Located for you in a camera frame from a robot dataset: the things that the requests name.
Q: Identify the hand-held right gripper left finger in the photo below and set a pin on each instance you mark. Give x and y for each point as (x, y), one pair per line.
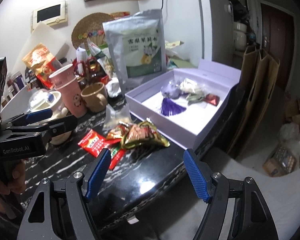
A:
(97, 175)

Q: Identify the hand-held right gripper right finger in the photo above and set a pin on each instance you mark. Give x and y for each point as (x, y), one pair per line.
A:
(197, 177)

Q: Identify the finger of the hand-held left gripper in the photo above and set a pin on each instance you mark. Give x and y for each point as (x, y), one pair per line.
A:
(38, 116)
(62, 126)

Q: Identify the red green edged packet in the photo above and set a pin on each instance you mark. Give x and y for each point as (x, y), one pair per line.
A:
(117, 155)

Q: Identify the red sachet packet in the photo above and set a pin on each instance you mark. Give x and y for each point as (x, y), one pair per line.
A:
(93, 142)

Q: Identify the red orange snack packet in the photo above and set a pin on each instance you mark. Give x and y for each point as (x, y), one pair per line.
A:
(115, 132)

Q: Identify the lavender gift box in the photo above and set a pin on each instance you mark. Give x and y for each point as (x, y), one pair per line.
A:
(190, 130)

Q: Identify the clear plastic packet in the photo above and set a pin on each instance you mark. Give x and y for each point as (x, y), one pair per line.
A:
(116, 118)

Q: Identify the gold brown snack packet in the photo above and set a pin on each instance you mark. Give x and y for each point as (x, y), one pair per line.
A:
(145, 136)

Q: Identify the green triangular packet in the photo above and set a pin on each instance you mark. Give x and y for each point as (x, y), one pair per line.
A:
(196, 98)

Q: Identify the small red foil packet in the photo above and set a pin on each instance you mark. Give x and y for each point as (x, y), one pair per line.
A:
(212, 100)

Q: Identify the purple sachet with tassel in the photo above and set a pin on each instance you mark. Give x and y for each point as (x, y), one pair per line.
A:
(171, 97)

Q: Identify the white snack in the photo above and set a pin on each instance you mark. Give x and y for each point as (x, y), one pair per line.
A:
(192, 86)

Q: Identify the person's left hand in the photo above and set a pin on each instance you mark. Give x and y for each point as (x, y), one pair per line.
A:
(17, 177)

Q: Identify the white cartoon teapot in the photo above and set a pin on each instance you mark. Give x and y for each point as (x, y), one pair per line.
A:
(57, 102)

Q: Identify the pink paper cup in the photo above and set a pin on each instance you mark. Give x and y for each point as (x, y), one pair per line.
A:
(73, 100)
(62, 77)

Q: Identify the brown ceramic mug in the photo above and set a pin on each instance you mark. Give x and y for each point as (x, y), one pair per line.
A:
(93, 100)

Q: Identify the red yellow snack bag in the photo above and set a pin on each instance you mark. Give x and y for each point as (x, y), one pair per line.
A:
(40, 62)

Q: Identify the grey leaf pattern mattress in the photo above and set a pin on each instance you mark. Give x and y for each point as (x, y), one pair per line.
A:
(252, 170)

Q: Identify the crumpled white tissue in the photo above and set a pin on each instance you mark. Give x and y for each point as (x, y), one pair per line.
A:
(114, 87)

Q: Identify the rolled white paper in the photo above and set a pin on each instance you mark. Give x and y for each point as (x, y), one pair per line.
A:
(81, 53)

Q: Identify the white plastic board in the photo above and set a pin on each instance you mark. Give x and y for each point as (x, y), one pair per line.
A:
(40, 37)

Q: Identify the green white packet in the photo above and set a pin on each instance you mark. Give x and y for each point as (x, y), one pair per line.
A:
(98, 51)

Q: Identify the cardboard box of small items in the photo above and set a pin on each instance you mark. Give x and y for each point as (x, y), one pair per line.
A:
(281, 161)

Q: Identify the woven straw hat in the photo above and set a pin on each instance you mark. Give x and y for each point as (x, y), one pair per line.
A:
(90, 27)

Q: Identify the silver stand-up pouch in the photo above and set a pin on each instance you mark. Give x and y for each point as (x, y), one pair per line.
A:
(135, 50)

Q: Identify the white ceramic jar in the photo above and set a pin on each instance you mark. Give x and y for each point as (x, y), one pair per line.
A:
(240, 37)

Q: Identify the white refrigerator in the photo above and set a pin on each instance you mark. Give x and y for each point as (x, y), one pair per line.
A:
(185, 25)

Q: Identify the dark wooden door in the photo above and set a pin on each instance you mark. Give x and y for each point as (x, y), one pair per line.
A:
(277, 42)

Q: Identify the wall intercom panel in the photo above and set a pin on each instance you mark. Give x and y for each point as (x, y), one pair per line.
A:
(50, 15)

